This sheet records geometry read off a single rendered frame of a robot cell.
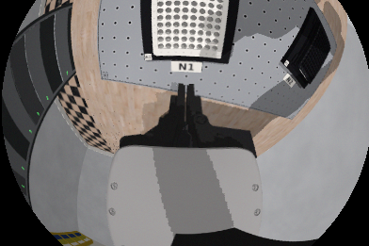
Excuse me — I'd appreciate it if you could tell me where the white n2 label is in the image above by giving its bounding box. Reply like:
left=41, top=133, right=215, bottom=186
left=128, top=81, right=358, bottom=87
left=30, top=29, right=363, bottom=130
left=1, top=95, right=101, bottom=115
left=283, top=73, right=296, bottom=88

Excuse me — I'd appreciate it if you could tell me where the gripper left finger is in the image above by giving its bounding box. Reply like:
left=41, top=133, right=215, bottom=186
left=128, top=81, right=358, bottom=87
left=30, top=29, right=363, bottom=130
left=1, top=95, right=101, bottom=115
left=120, top=84, right=185, bottom=147

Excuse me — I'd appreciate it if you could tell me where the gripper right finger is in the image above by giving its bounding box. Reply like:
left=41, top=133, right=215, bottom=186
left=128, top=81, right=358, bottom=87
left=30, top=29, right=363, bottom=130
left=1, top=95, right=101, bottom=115
left=185, top=84, right=249, bottom=150

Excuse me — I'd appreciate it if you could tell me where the white label with black text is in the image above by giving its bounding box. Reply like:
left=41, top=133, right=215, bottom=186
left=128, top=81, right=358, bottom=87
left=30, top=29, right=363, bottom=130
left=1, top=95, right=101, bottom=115
left=171, top=61, right=202, bottom=73

